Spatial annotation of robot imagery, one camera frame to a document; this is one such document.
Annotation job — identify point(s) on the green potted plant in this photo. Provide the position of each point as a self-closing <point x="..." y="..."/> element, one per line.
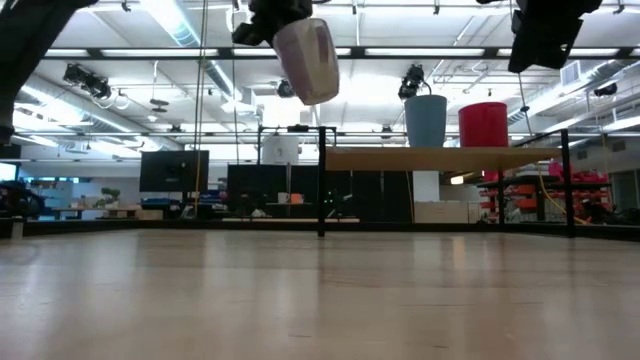
<point x="109" y="196"/>

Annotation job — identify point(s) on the wooden shelf with black frame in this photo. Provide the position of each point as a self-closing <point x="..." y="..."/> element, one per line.
<point x="430" y="159"/>

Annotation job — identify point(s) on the rack with red bins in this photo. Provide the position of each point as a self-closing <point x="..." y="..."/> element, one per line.
<point x="585" y="192"/>

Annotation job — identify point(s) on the white column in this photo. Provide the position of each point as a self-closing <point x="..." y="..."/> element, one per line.
<point x="280" y="149"/>

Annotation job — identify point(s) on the orange mug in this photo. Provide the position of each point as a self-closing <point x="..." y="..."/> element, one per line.
<point x="297" y="198"/>

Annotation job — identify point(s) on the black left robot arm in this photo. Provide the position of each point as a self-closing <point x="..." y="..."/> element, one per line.
<point x="25" y="45"/>

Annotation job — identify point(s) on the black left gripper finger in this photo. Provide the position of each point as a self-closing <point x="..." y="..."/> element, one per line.
<point x="247" y="34"/>

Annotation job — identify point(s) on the black partition panels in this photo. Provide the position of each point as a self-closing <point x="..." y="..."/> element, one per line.
<point x="370" y="195"/>

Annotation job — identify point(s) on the red plastic cup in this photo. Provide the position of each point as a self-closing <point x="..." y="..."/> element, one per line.
<point x="483" y="125"/>

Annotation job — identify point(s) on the blue plastic cup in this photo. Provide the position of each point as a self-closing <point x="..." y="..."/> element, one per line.
<point x="425" y="121"/>

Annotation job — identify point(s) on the black computer monitor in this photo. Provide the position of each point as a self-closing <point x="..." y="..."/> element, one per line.
<point x="173" y="171"/>

